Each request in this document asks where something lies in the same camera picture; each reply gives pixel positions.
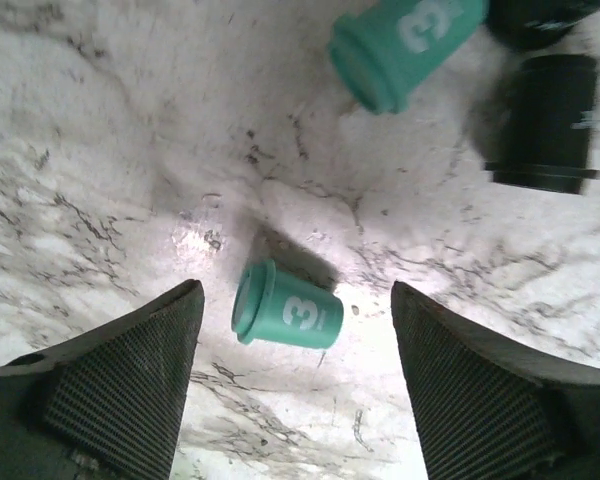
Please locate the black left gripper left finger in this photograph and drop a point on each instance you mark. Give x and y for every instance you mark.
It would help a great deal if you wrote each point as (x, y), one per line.
(107, 404)

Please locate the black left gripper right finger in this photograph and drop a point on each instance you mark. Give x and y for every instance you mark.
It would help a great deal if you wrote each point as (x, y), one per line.
(488, 407)

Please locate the teal coffee capsule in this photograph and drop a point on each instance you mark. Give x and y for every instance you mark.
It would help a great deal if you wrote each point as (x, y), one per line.
(274, 306)
(385, 52)

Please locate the black coffee capsule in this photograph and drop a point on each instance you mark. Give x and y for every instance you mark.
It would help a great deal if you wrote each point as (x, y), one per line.
(546, 137)
(535, 24)

